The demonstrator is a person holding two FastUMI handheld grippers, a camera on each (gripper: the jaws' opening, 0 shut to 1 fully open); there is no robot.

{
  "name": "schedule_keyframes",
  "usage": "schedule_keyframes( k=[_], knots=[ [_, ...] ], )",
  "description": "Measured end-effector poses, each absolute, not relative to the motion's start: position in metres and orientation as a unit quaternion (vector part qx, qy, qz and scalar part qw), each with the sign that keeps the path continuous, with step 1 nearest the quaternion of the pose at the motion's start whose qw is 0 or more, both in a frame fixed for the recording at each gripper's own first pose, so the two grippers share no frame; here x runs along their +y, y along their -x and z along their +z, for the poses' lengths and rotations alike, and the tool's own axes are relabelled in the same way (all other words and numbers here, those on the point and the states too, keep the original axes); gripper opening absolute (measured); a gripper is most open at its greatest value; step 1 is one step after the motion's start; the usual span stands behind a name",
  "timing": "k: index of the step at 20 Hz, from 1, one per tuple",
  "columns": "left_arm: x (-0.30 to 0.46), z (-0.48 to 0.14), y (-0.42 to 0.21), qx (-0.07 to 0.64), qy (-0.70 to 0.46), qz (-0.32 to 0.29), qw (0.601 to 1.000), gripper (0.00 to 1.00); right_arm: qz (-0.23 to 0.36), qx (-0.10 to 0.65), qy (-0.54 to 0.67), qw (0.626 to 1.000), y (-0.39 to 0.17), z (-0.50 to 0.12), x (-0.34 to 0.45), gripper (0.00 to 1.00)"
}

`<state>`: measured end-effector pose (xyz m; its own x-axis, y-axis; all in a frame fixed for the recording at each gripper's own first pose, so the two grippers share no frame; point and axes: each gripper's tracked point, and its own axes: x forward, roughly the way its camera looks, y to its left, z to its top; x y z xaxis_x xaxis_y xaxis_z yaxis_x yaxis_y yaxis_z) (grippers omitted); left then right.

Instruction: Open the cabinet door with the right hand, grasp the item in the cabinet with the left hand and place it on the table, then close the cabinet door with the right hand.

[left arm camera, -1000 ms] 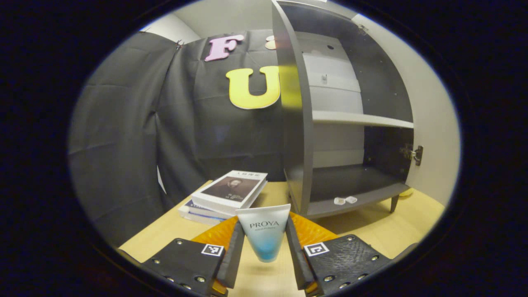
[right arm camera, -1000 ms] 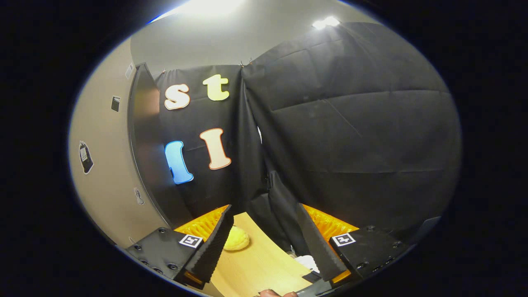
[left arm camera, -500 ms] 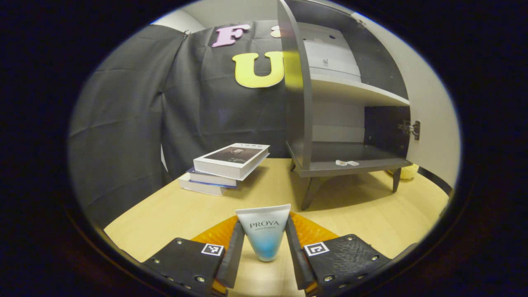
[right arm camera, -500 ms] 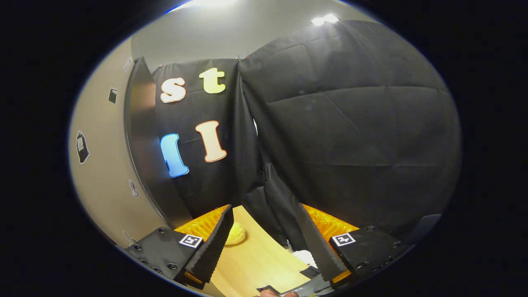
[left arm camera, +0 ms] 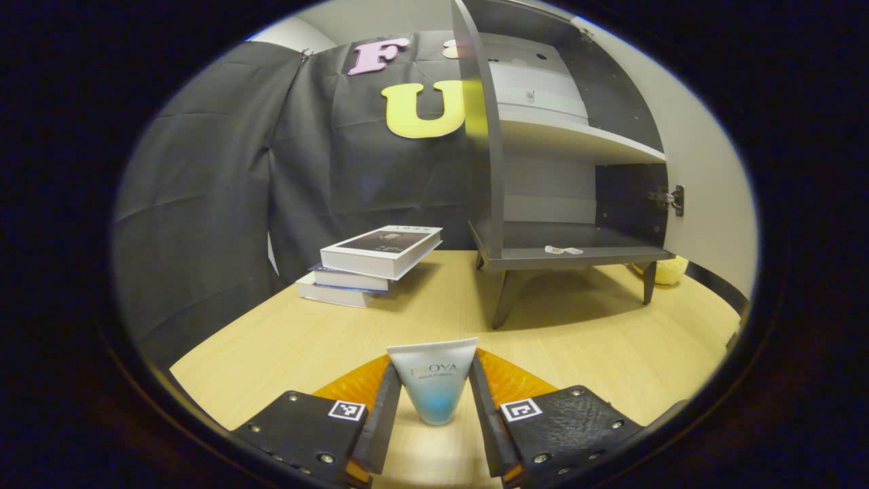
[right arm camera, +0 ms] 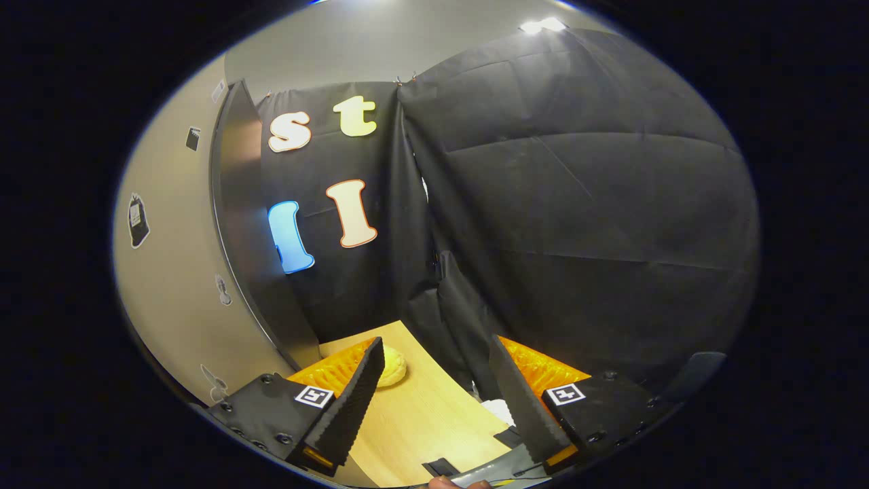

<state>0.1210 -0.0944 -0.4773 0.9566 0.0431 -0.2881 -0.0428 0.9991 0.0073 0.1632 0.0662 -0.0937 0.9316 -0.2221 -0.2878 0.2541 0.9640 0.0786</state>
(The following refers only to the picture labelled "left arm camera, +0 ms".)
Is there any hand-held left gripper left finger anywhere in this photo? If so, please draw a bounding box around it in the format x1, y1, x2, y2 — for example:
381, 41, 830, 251
231, 353, 403, 488

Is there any black backdrop cloth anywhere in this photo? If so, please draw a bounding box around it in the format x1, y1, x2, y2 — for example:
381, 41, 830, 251
112, 31, 489, 367

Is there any yellow round sponge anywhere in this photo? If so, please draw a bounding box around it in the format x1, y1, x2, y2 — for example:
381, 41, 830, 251
633, 255, 689, 286

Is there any metal door hinge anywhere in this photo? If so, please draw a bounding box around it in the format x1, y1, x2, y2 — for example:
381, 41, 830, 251
648, 185, 685, 218

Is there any blue book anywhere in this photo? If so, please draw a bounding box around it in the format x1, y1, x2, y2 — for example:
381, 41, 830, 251
309, 261, 394, 294

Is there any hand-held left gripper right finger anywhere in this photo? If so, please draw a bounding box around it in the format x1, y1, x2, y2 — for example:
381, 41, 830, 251
468, 350, 644, 488

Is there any white book with portrait cover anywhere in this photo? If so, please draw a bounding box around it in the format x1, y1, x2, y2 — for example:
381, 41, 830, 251
320, 225, 443, 280

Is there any white and blue tube bottle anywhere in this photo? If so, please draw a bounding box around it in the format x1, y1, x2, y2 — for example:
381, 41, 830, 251
387, 338, 479, 427

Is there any plain white book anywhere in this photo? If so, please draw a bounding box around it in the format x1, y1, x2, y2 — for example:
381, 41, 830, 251
296, 272, 381, 308

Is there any dark grey cabinet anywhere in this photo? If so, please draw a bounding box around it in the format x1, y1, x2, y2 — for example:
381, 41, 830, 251
451, 0, 680, 330

